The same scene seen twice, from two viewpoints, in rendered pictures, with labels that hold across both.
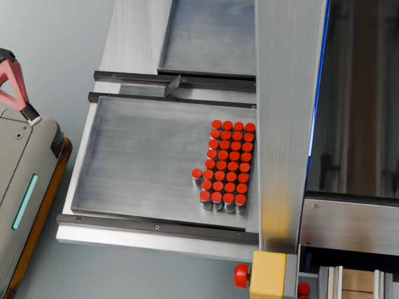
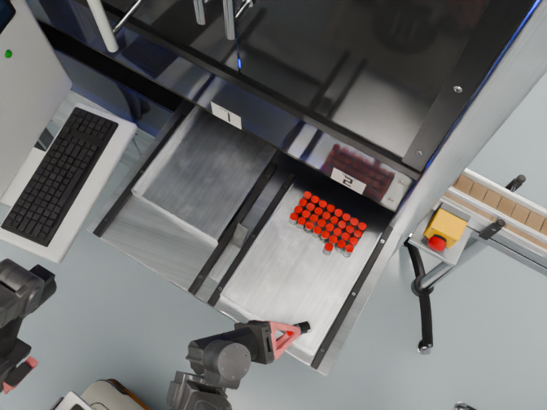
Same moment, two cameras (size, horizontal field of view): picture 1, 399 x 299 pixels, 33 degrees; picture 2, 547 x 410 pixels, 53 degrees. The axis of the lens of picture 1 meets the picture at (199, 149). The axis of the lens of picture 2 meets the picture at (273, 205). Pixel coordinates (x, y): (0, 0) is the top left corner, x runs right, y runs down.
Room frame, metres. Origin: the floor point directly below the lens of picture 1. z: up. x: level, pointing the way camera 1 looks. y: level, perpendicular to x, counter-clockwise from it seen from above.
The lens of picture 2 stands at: (0.65, 0.42, 2.22)
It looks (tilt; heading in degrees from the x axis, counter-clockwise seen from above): 69 degrees down; 280
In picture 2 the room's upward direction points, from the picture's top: 3 degrees clockwise
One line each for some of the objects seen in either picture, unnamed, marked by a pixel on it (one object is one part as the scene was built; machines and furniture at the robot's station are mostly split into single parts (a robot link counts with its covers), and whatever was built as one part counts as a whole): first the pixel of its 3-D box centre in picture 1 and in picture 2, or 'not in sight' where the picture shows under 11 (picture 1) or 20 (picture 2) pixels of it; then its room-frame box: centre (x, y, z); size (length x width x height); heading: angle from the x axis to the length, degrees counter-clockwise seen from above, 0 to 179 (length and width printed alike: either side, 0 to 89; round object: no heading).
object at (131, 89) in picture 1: (148, 85); (228, 252); (0.82, 0.08, 0.91); 0.14 x 0.03 x 0.06; 72
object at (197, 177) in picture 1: (197, 178); (327, 249); (0.58, 0.01, 0.90); 0.02 x 0.02 x 0.05
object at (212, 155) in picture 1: (211, 164); (320, 234); (0.61, -0.02, 0.90); 0.18 x 0.02 x 0.05; 162
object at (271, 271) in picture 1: (272, 279); (445, 226); (0.33, -0.08, 1.00); 0.08 x 0.07 x 0.07; 73
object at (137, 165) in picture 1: (168, 161); (302, 264); (0.64, 0.06, 0.90); 0.34 x 0.26 x 0.04; 72
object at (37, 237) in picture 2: not in sight; (61, 172); (1.34, -0.05, 0.82); 0.40 x 0.14 x 0.02; 81
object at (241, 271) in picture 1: (245, 276); (437, 242); (0.34, -0.04, 0.99); 0.04 x 0.04 x 0.04; 73
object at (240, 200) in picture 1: (245, 167); (333, 213); (0.59, -0.08, 0.90); 0.18 x 0.02 x 0.05; 162
